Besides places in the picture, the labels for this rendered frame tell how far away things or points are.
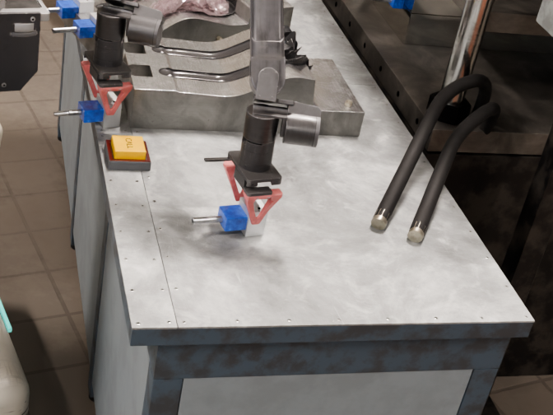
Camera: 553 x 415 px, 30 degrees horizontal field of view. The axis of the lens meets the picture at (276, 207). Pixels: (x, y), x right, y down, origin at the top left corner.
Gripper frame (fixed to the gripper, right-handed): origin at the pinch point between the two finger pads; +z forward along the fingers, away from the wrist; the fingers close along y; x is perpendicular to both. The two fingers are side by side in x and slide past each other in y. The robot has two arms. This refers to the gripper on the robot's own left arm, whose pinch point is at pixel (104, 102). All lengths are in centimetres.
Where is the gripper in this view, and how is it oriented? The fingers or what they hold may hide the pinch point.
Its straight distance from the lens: 212.1
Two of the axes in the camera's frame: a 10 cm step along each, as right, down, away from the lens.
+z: -1.7, 8.4, 5.2
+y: -4.5, -5.4, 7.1
